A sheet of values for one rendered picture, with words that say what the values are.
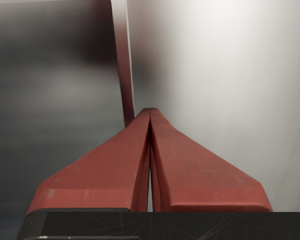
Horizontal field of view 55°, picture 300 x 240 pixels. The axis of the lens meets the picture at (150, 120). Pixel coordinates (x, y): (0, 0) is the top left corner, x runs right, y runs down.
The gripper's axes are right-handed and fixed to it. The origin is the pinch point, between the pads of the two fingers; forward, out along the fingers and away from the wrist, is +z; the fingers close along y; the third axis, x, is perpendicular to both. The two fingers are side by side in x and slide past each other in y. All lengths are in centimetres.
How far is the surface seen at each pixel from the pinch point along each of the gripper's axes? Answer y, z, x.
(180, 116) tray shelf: -1.7, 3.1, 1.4
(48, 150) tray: 5.7, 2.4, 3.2
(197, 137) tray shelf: -2.8, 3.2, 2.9
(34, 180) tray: 7.0, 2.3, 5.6
